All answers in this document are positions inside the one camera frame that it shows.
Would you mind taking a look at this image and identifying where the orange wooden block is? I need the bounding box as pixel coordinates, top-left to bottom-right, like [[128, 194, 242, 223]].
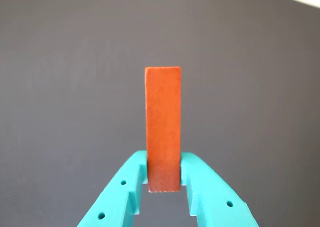
[[144, 66, 182, 194]]

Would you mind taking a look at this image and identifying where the dark grey table mat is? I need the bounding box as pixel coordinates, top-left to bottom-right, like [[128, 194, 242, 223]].
[[0, 0, 320, 227]]

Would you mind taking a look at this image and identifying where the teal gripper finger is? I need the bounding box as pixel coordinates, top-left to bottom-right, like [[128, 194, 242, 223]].
[[76, 150, 149, 227], [179, 152, 259, 227]]

